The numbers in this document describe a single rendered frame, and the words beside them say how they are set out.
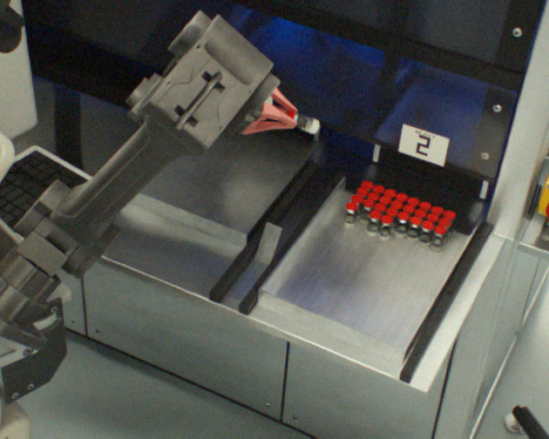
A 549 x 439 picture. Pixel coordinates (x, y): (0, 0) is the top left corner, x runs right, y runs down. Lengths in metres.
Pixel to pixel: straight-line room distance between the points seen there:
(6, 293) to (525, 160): 0.92
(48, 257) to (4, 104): 0.87
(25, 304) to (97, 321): 1.40
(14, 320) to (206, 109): 0.42
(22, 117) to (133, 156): 1.10
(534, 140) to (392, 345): 0.42
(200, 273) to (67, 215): 0.57
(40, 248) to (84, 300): 1.38
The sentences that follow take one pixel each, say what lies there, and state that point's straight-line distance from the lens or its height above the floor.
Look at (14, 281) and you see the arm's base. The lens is 1.38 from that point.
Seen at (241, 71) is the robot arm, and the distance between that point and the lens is 1.11.
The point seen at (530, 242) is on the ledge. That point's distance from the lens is 2.01.
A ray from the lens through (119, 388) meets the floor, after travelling 2.84.
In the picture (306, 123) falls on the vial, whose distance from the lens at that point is 1.62.
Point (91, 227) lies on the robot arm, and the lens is 1.32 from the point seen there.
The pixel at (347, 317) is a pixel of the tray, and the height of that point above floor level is 0.88.
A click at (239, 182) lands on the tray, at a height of 0.88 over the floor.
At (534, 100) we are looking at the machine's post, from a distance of 1.83.
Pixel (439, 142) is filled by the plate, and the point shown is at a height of 1.04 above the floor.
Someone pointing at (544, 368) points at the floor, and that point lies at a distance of 3.02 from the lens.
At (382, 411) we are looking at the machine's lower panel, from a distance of 2.46.
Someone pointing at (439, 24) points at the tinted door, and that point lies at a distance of 1.83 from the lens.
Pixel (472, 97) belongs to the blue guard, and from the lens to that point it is 1.86.
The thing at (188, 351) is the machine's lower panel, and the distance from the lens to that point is 2.65.
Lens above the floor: 2.20
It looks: 42 degrees down
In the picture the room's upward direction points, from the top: 4 degrees clockwise
